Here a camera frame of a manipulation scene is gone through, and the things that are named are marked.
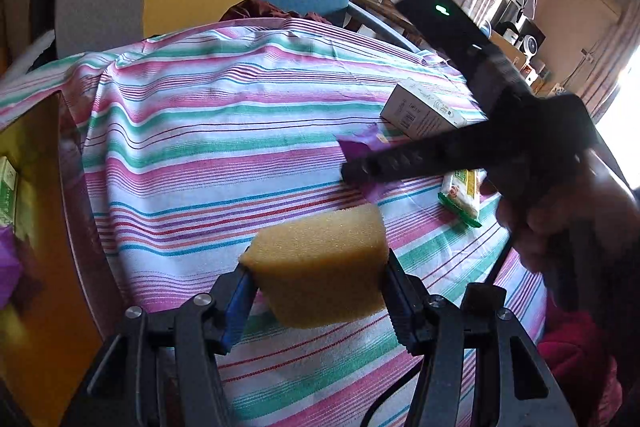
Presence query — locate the green snack pack Weidan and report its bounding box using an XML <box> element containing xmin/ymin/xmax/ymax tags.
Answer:
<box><xmin>438</xmin><ymin>169</ymin><xmax>482</xmax><ymax>228</ymax></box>

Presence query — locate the purple snack wrapper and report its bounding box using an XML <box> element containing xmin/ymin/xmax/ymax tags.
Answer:
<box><xmin>335</xmin><ymin>124</ymin><xmax>398</xmax><ymax>204</ymax></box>

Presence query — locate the yellow sponge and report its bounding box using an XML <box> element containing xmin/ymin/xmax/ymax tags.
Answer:
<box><xmin>239</xmin><ymin>204</ymin><xmax>390</xmax><ymax>329</ymax></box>

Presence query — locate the small green box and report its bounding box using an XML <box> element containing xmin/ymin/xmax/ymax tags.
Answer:
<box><xmin>0</xmin><ymin>156</ymin><xmax>18</xmax><ymax>228</ymax></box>

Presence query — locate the cracker pack black stripe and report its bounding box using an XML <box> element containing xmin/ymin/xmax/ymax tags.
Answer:
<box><xmin>0</xmin><ymin>225</ymin><xmax>23</xmax><ymax>309</ymax></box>

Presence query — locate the person right hand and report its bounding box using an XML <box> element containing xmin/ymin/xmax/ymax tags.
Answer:
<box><xmin>496</xmin><ymin>150</ymin><xmax>639</xmax><ymax>317</ymax></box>

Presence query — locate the white fan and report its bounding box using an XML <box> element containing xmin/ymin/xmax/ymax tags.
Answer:
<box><xmin>520</xmin><ymin>35</ymin><xmax>539</xmax><ymax>58</ymax></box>

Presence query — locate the cream tea box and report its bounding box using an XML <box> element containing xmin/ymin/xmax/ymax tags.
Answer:
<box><xmin>380</xmin><ymin>79</ymin><xmax>486</xmax><ymax>140</ymax></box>

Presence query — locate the yellow storage bin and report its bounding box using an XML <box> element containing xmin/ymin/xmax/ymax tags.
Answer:
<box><xmin>1</xmin><ymin>94</ymin><xmax>102</xmax><ymax>426</ymax></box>

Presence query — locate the wooden side table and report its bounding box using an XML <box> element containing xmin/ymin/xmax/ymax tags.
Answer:
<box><xmin>350</xmin><ymin>0</ymin><xmax>420</xmax><ymax>37</ymax></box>

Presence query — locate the striped bed sheet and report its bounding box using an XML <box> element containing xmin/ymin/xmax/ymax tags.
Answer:
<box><xmin>1</xmin><ymin>18</ymin><xmax>506</xmax><ymax>426</ymax></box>

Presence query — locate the maroon cloth on chair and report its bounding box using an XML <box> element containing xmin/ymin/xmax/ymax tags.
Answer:
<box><xmin>220</xmin><ymin>0</ymin><xmax>331</xmax><ymax>25</ymax></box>

